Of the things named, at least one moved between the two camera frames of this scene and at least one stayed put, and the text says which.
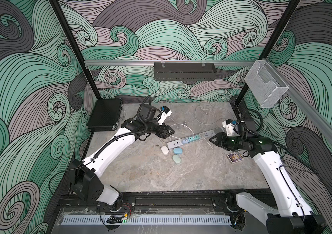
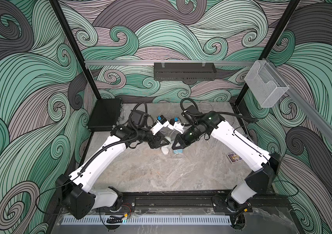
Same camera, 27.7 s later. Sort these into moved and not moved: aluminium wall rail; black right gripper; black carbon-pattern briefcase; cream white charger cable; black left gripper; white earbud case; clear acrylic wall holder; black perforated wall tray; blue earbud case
Moved: black left gripper; black right gripper; cream white charger cable
Not moved: aluminium wall rail; black perforated wall tray; white earbud case; blue earbud case; black carbon-pattern briefcase; clear acrylic wall holder
